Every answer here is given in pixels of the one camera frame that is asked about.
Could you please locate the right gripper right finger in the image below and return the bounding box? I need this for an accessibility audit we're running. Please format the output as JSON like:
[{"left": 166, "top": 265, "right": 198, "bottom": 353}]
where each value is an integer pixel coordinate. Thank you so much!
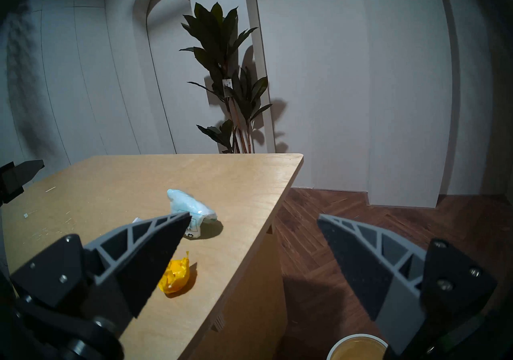
[{"left": 317, "top": 214, "right": 498, "bottom": 356}]

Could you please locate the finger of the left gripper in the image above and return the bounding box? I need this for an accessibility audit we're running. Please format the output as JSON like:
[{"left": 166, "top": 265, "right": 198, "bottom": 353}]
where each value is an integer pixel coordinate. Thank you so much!
[{"left": 0, "top": 159, "right": 45, "bottom": 206}]

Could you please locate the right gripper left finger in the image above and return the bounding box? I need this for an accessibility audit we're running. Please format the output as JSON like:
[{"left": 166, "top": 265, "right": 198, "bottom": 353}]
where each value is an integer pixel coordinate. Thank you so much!
[{"left": 10, "top": 211, "right": 193, "bottom": 340}]

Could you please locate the yellow wrapper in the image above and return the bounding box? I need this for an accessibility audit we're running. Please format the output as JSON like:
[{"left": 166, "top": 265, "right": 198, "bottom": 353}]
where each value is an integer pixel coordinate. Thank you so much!
[{"left": 158, "top": 251, "right": 191, "bottom": 295}]

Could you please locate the light blue wrapper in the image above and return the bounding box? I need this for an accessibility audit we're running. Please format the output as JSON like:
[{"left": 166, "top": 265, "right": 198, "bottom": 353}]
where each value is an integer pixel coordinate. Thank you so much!
[{"left": 167, "top": 189, "right": 218, "bottom": 239}]

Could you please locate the round beige trash bin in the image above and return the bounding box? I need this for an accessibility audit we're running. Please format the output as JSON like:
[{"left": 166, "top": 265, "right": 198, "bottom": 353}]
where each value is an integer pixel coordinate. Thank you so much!
[{"left": 326, "top": 334, "right": 389, "bottom": 360}]

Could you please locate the light wooden table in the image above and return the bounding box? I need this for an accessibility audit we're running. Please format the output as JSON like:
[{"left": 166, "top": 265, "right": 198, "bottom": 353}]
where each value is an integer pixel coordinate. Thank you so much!
[{"left": 0, "top": 153, "right": 304, "bottom": 360}]

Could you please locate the tall green potted plant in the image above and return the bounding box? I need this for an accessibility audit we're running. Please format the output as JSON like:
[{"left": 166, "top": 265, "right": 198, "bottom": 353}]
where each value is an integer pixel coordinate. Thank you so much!
[{"left": 179, "top": 2, "right": 273, "bottom": 154}]

